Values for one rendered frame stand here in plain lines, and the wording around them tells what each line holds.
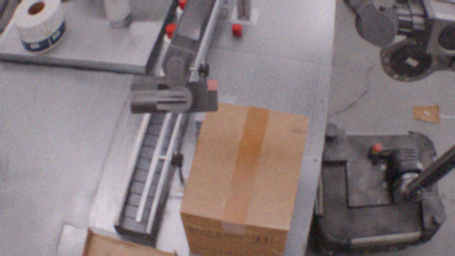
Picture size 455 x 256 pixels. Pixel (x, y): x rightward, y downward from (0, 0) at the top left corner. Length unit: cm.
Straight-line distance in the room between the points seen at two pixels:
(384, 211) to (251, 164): 108
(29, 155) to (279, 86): 84
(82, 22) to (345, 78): 148
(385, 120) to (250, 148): 157
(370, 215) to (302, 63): 73
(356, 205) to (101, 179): 105
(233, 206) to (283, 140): 20
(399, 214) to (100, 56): 133
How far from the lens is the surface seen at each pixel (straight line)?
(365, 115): 277
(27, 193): 168
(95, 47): 188
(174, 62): 107
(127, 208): 151
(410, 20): 112
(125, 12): 189
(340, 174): 229
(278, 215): 121
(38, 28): 186
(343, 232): 217
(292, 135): 131
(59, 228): 159
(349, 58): 299
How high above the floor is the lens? 221
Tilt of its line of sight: 56 degrees down
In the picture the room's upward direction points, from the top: 3 degrees counter-clockwise
